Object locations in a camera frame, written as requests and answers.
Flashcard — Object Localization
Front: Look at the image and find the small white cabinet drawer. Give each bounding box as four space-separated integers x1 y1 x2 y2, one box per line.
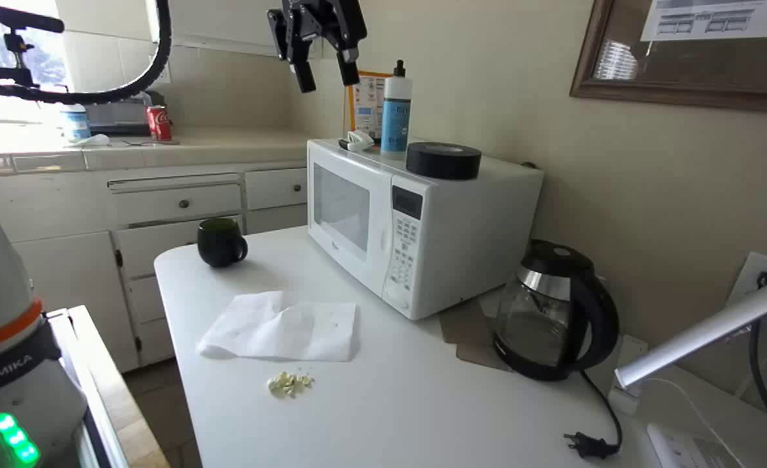
241 165 310 212

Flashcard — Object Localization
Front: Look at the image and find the white wall outlet plate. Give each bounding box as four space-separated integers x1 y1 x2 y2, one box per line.
724 248 767 306

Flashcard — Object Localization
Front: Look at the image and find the grey countertop appliance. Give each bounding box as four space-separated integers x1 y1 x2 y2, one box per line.
81 89 155 137

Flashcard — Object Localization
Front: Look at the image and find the black kettle cord with plug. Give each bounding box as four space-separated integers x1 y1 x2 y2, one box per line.
561 367 627 462

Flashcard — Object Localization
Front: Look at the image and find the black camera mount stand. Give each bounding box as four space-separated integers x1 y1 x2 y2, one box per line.
0 0 68 90

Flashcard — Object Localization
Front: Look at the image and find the white power strip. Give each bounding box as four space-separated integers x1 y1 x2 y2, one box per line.
645 421 724 468

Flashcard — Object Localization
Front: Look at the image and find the white microwave oven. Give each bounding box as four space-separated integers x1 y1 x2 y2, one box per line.
302 134 546 321

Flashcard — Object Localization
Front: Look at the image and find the white lamp bar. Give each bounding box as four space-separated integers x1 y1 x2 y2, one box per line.
610 272 767 391

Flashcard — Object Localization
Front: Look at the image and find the white robot base platform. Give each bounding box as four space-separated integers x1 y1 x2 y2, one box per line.
44 302 174 468

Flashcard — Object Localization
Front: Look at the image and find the white and blue container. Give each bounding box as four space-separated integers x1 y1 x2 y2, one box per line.
56 107 95 144

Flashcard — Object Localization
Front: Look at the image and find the pile of pale crumbs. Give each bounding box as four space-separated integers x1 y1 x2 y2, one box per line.
263 368 317 403

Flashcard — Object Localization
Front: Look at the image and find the white upper wall cabinet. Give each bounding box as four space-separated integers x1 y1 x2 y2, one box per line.
143 0 290 57

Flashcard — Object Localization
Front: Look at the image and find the amber bottle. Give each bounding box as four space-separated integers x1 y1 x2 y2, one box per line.
341 70 395 141

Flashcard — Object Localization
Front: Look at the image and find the white paper towel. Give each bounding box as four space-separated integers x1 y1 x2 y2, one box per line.
195 289 360 363

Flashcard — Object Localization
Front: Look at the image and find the white kitchen cabinet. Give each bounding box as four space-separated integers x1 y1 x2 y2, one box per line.
0 161 310 377

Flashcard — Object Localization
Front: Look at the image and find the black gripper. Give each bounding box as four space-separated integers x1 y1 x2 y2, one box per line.
264 0 368 96

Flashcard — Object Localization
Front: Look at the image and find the black mug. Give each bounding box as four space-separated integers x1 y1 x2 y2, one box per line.
195 212 252 269

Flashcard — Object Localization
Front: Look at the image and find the wide white cabinet drawer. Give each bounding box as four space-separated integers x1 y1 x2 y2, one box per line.
106 177 245 232

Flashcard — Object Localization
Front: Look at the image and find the white printed paper sheet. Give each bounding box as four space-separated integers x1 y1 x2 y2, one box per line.
637 0 767 44

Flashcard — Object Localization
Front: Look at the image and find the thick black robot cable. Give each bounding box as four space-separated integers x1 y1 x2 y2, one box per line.
0 0 174 108

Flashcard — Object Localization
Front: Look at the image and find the white bottle with blue label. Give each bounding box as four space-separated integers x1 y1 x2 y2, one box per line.
379 57 414 157

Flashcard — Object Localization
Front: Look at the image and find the wood-framed cork board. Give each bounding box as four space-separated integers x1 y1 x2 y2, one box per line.
566 0 767 117

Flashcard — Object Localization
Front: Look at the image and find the red soda can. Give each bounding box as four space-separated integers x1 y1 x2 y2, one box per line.
143 102 176 144

